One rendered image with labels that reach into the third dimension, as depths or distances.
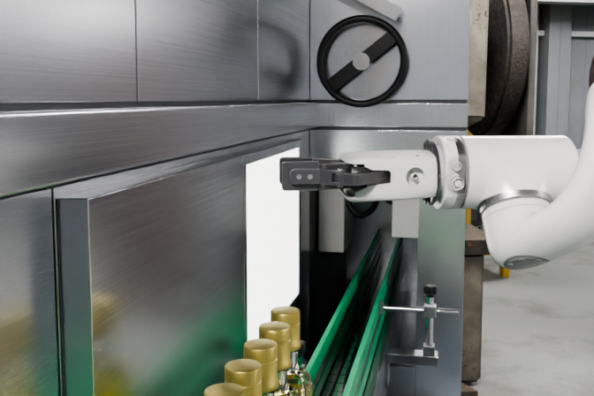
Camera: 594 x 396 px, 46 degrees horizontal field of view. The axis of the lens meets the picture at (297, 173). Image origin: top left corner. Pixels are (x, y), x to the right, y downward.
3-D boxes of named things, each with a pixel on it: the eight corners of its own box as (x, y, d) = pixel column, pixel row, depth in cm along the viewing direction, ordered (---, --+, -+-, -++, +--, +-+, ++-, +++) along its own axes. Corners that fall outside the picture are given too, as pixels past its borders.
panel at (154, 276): (287, 297, 152) (286, 139, 148) (300, 298, 151) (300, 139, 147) (69, 569, 64) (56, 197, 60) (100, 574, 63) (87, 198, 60)
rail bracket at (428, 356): (378, 378, 157) (380, 279, 155) (456, 384, 153) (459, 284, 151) (376, 387, 152) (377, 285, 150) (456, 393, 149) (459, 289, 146)
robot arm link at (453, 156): (468, 214, 77) (441, 215, 77) (445, 202, 86) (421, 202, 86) (470, 138, 76) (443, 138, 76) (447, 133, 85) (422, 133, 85)
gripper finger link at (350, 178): (382, 186, 72) (330, 185, 74) (398, 178, 79) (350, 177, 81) (382, 175, 72) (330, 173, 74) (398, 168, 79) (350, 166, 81)
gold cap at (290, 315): (270, 352, 80) (270, 315, 80) (270, 341, 84) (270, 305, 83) (300, 352, 80) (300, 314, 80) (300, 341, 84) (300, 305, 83)
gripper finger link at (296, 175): (346, 193, 75) (283, 194, 74) (342, 189, 78) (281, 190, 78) (346, 163, 75) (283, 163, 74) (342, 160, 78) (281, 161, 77)
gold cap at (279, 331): (262, 358, 78) (262, 319, 78) (293, 360, 78) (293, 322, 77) (254, 369, 75) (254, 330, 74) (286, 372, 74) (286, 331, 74)
